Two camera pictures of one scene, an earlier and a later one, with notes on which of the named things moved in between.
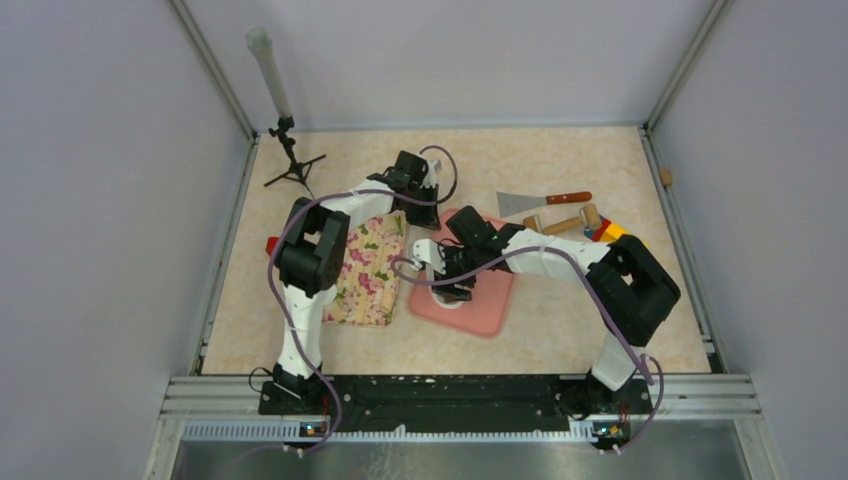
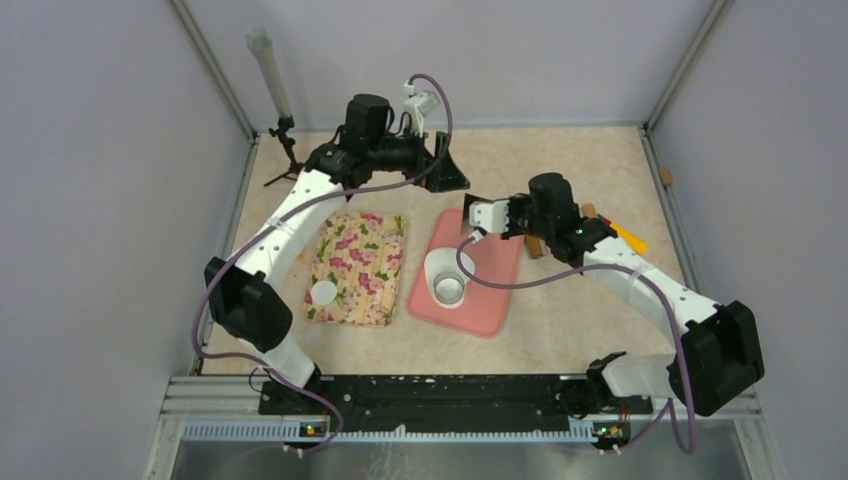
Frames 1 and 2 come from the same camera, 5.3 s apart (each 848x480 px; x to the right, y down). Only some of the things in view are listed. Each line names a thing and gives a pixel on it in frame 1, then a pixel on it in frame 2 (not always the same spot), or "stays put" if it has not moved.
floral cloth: x=367 y=286 stays put
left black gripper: x=426 y=219 → x=440 y=170
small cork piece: x=666 y=177 stays put
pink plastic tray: x=485 y=313 stays put
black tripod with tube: x=260 y=42 stays put
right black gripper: x=452 y=292 → x=514 y=204
